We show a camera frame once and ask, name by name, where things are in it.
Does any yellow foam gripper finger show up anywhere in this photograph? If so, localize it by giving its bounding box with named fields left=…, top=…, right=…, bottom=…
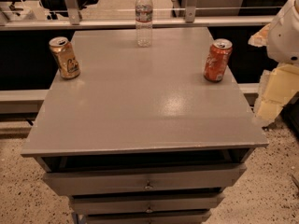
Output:
left=249, top=24, right=270, bottom=48

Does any clear plastic water bottle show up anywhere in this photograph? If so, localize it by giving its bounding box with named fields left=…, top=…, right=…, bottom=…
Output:
left=135, top=0, right=153, bottom=47

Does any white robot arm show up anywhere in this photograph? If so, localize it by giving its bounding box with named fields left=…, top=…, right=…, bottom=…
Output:
left=249, top=0, right=299, bottom=65

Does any orange soda can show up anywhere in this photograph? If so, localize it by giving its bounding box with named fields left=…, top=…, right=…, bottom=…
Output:
left=204, top=38, right=233, bottom=82

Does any grey metal railing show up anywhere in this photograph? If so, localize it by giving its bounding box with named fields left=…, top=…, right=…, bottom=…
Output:
left=1, top=0, right=286, bottom=31

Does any grey drawer cabinet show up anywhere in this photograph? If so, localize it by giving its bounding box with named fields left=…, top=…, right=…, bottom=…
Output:
left=22, top=28, right=267, bottom=224

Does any gold soda can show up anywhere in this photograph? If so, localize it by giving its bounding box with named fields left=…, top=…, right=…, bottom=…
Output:
left=49, top=36, right=80, bottom=79

